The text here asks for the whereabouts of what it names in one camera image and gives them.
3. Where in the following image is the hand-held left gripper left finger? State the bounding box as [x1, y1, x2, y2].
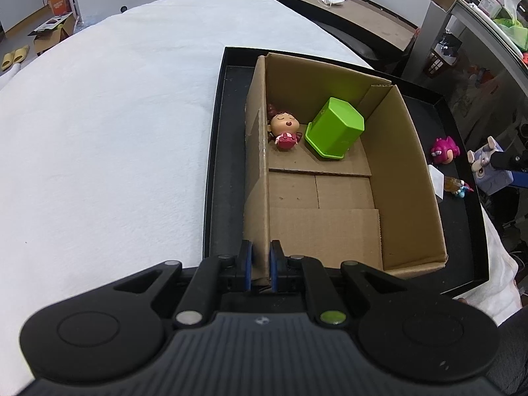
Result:
[111, 240, 253, 326]

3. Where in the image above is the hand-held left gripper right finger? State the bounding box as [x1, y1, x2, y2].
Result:
[270, 240, 410, 328]

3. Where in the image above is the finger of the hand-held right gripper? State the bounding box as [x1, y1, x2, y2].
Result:
[491, 148, 528, 173]

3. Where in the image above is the purple box bunny figurine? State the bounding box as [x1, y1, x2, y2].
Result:
[467, 136, 514, 195]

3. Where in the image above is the small jar toy blue red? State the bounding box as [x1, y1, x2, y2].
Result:
[443, 175, 473, 199]

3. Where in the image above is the brown cardboard box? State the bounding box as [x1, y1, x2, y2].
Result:
[243, 51, 449, 287]

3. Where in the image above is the pink bear figurine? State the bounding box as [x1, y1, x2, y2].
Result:
[431, 135, 461, 165]

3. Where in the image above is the white charger plug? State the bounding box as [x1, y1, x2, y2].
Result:
[428, 164, 446, 203]

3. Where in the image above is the black tray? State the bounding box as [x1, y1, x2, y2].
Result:
[202, 46, 489, 298]

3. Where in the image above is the brown-haired doll figurine red dress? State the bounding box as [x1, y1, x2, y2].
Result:
[266, 104, 300, 151]

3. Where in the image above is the green plastic cup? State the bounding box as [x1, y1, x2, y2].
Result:
[304, 96, 366, 161]

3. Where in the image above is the green plastic bag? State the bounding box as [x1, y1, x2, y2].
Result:
[493, 16, 528, 50]

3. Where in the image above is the grey desk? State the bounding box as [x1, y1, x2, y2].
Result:
[412, 0, 528, 91]

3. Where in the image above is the white tissue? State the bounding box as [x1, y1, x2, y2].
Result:
[501, 0, 525, 19]

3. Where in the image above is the dark cloth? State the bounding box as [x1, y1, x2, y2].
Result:
[493, 309, 528, 396]

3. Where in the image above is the black framed brown board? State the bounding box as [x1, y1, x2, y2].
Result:
[280, 0, 422, 57]

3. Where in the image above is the open cardboard box with papers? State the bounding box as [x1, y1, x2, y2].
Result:
[28, 13, 77, 57]

